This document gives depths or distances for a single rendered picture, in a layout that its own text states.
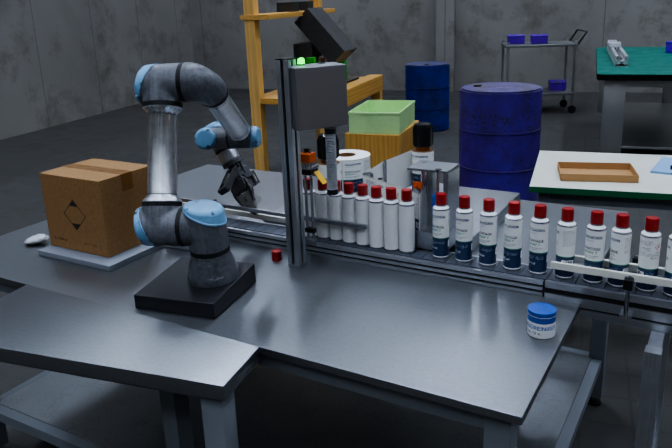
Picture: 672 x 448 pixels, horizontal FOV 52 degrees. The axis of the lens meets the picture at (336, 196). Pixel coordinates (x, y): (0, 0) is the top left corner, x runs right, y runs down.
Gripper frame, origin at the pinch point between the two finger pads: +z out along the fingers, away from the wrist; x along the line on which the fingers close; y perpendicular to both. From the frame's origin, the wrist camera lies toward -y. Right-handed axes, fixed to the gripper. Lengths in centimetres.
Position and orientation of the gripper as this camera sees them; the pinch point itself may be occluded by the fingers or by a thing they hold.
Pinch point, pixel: (253, 212)
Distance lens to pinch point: 248.9
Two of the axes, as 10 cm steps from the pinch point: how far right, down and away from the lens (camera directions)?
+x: -7.3, 3.8, 5.6
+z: 4.7, 8.8, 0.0
